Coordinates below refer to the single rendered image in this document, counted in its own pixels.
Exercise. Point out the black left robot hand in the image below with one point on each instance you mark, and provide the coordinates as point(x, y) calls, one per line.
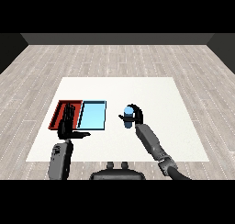
point(68, 126)

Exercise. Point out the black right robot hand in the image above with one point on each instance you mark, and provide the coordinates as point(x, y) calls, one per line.
point(137, 114)

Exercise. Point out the small blue can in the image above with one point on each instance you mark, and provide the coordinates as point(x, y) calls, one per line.
point(128, 117)

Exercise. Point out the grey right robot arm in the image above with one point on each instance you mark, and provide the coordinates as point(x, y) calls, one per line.
point(153, 143)

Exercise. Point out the red shallow open box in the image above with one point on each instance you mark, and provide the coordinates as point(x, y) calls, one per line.
point(62, 114)

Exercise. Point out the light blue shallow open box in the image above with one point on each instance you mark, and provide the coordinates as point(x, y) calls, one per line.
point(92, 115)

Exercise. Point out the dark grey robot body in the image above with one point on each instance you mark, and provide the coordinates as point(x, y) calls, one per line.
point(117, 173)

